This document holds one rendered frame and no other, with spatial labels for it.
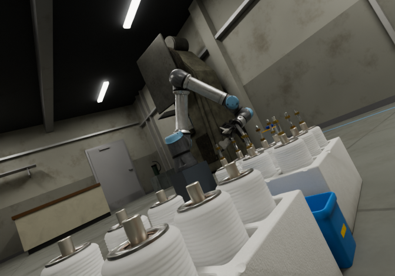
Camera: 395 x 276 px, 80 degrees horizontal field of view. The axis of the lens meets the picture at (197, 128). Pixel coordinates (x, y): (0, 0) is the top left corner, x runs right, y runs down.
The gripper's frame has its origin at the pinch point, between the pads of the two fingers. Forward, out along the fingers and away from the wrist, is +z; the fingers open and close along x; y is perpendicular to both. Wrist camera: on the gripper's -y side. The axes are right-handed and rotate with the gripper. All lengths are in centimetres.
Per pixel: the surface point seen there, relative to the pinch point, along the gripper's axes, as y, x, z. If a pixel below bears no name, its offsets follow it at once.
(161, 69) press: 251, -107, -193
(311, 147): -44, 40, 20
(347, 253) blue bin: -59, 44, 51
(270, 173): -37, 36, 34
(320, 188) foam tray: -50, 43, 38
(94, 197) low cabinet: 337, -380, -15
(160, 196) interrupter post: -19, 42, 63
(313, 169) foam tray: -47, 47, 36
